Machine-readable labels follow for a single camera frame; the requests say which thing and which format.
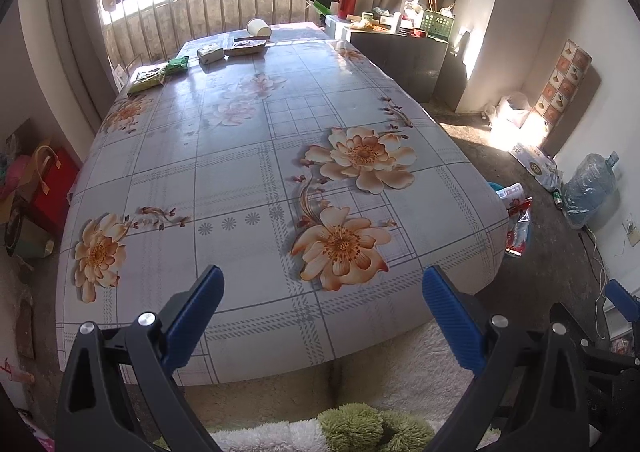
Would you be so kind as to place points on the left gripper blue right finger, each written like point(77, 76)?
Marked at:
point(532, 380)

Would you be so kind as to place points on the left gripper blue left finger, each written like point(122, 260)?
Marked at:
point(94, 410)

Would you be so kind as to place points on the red silver snack bag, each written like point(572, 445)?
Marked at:
point(520, 220)

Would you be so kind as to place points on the white strawberry drink bottle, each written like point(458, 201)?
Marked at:
point(512, 196)

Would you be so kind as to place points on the green drink can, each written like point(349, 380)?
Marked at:
point(557, 199)

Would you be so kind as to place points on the large blue water jug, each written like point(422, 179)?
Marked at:
point(592, 183)

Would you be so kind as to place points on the blue plastic waste basket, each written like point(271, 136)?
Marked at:
point(519, 208)

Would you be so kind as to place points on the red gift bag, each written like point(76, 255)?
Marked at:
point(56, 173)

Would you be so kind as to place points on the white printed carton box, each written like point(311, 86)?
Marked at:
point(538, 165)

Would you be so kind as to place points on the white plastic bag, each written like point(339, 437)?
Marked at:
point(513, 108)

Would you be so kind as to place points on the floral tablecloth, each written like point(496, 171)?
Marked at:
point(316, 184)

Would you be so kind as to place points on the tile patterned board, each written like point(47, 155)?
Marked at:
point(563, 83)

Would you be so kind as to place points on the yellow green snack packet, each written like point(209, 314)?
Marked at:
point(145, 80)

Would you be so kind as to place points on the dark grey cabinet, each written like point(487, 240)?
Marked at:
point(414, 63)

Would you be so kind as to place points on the small white box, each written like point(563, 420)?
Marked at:
point(209, 53)

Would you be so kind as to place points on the yellow orange snack wrapper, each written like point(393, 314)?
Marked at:
point(245, 47)

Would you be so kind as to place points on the green plastic basket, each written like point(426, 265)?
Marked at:
point(437, 25)

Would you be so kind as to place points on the white paper cup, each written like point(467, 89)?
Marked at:
point(258, 28)

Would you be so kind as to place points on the red thermos flask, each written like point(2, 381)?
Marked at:
point(346, 8)

